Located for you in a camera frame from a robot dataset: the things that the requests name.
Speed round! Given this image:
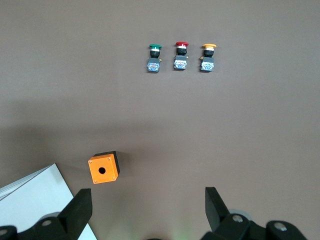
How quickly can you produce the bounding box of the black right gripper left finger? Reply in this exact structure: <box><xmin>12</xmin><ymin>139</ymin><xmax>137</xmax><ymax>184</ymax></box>
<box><xmin>14</xmin><ymin>188</ymin><xmax>93</xmax><ymax>240</ymax></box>

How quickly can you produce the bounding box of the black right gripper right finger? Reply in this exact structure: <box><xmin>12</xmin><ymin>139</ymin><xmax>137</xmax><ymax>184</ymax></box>
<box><xmin>199</xmin><ymin>186</ymin><xmax>266</xmax><ymax>240</ymax></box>

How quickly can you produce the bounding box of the yellow mushroom push button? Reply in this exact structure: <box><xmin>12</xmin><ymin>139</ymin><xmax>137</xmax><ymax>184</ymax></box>
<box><xmin>199</xmin><ymin>43</ymin><xmax>217</xmax><ymax>73</ymax></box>

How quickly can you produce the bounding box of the white drawer cabinet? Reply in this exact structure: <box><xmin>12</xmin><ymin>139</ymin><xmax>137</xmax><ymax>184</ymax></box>
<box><xmin>0</xmin><ymin>163</ymin><xmax>98</xmax><ymax>240</ymax></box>

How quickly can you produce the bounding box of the red mushroom push button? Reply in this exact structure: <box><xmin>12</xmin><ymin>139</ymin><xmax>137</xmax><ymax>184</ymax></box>
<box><xmin>173</xmin><ymin>41</ymin><xmax>190</xmax><ymax>71</ymax></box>

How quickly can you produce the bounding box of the green mushroom push button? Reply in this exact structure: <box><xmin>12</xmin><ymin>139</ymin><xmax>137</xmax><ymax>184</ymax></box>
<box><xmin>146</xmin><ymin>43</ymin><xmax>163</xmax><ymax>74</ymax></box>

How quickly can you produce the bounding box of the orange button enclosure box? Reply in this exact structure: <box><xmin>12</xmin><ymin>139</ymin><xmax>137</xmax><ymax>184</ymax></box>
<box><xmin>87</xmin><ymin>150</ymin><xmax>121</xmax><ymax>185</ymax></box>

